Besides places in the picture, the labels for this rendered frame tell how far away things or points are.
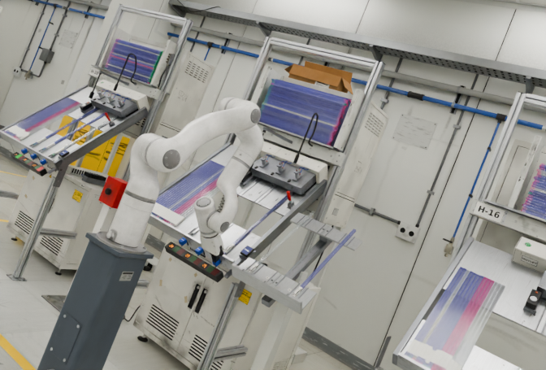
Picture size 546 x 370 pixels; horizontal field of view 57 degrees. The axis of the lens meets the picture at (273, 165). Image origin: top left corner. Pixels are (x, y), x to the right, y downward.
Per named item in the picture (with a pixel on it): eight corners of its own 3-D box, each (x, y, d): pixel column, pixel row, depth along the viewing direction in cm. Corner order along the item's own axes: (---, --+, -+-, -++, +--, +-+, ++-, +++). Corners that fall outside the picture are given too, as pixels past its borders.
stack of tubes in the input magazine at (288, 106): (329, 145, 262) (348, 97, 262) (254, 119, 289) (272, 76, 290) (339, 151, 272) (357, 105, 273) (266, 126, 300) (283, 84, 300)
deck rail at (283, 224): (238, 275, 224) (236, 265, 221) (234, 272, 226) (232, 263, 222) (327, 189, 267) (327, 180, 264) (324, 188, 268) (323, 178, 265)
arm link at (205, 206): (223, 225, 213) (210, 216, 218) (219, 201, 205) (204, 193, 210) (209, 237, 208) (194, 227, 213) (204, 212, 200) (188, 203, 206)
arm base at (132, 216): (119, 253, 175) (139, 203, 175) (84, 232, 184) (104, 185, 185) (155, 255, 191) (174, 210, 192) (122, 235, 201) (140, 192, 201)
